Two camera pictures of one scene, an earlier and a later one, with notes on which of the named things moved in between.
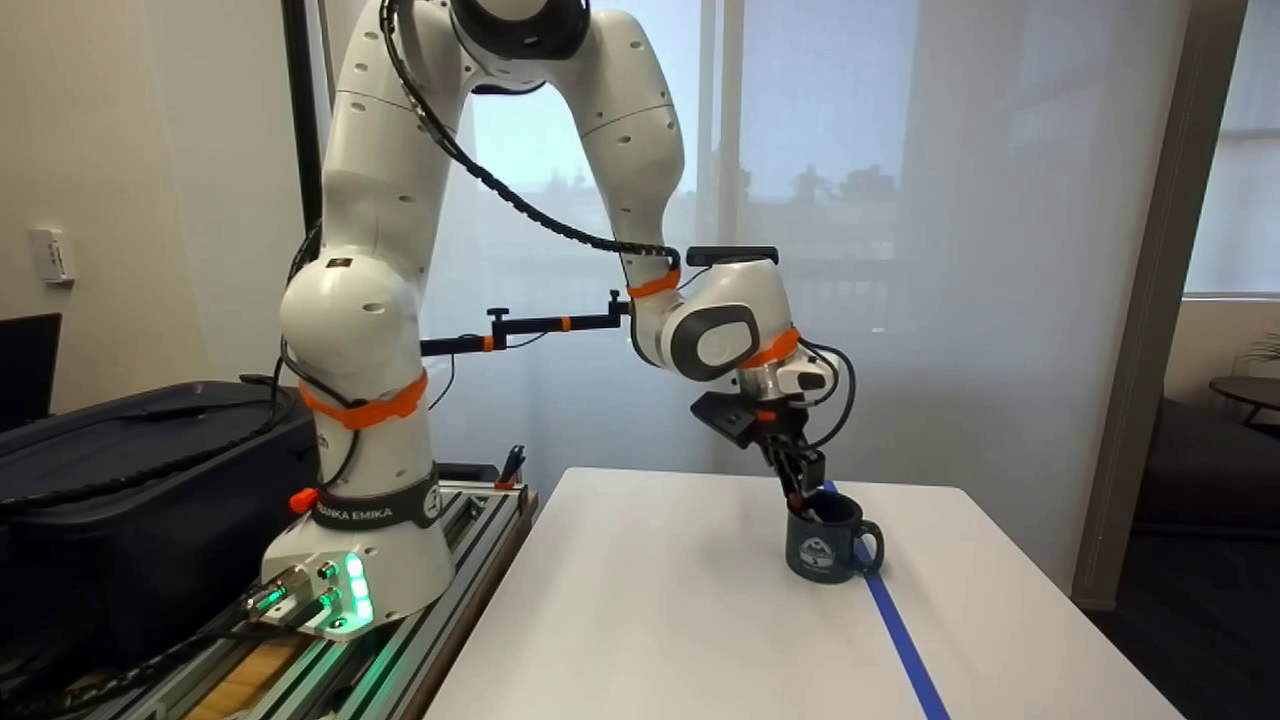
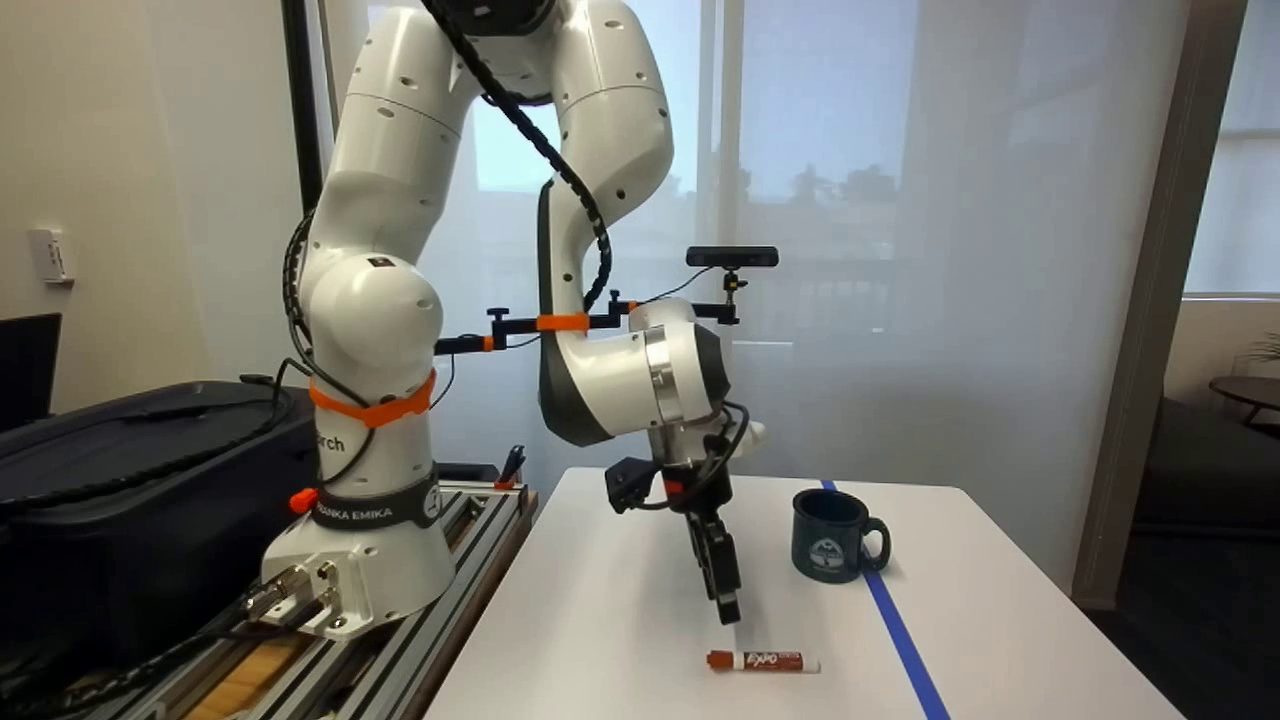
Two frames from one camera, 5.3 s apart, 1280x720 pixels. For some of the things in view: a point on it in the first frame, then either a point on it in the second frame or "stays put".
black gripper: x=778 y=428 -> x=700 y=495
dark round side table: x=1260 y=395 stays put
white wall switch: x=50 y=258 stays put
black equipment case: x=142 y=518 stays put
